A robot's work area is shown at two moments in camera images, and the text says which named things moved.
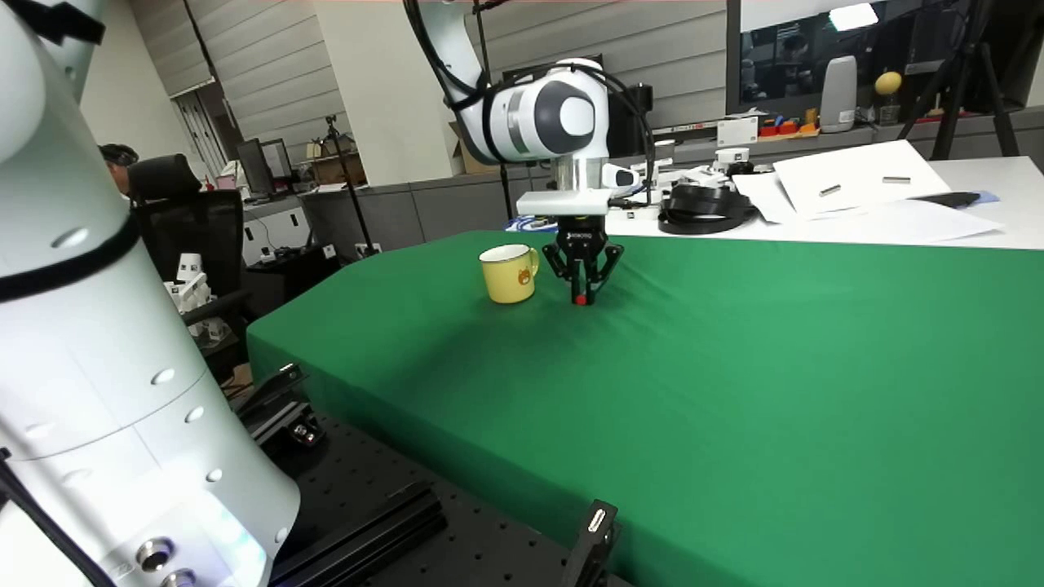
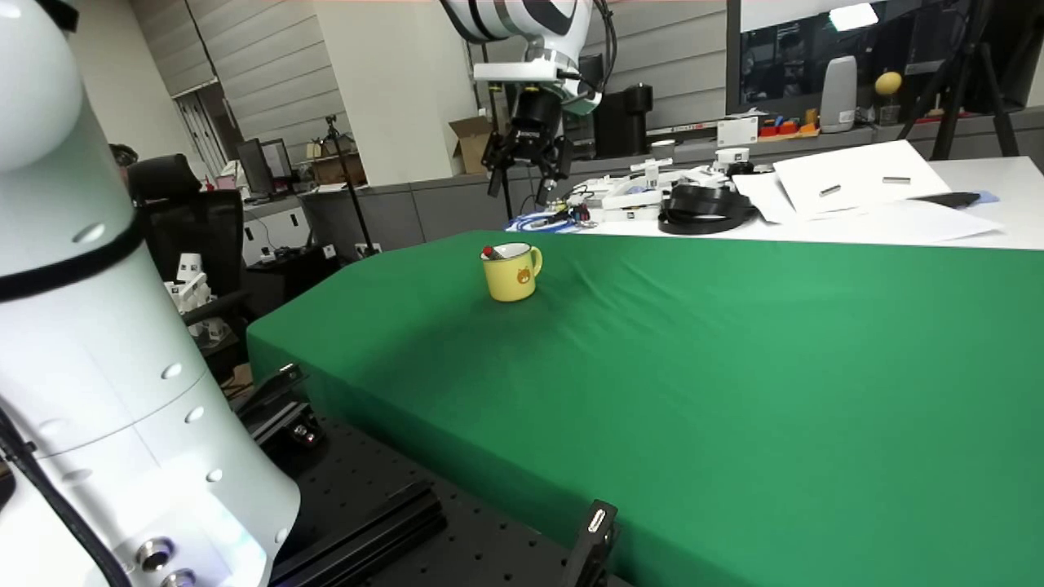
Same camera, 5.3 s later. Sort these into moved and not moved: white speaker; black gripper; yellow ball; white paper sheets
Moved: black gripper
Not moved: yellow ball; white paper sheets; white speaker
